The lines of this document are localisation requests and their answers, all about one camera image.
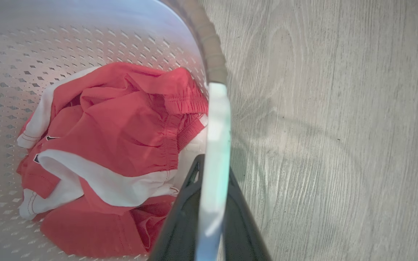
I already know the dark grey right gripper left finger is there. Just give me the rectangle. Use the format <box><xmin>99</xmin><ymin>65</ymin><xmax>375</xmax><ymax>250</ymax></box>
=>
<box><xmin>148</xmin><ymin>154</ymin><xmax>205</xmax><ymax>261</ymax></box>

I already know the red and white garment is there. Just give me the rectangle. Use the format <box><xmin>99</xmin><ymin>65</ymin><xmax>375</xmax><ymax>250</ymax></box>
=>
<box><xmin>16</xmin><ymin>62</ymin><xmax>209</xmax><ymax>258</ymax></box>

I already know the white perforated laundry basket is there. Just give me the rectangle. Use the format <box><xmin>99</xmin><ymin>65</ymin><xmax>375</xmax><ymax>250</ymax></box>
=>
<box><xmin>0</xmin><ymin>0</ymin><xmax>232</xmax><ymax>261</ymax></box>

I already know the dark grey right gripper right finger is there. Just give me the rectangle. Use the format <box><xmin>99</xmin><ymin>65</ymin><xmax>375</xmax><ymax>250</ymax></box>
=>
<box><xmin>222</xmin><ymin>167</ymin><xmax>272</xmax><ymax>261</ymax></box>

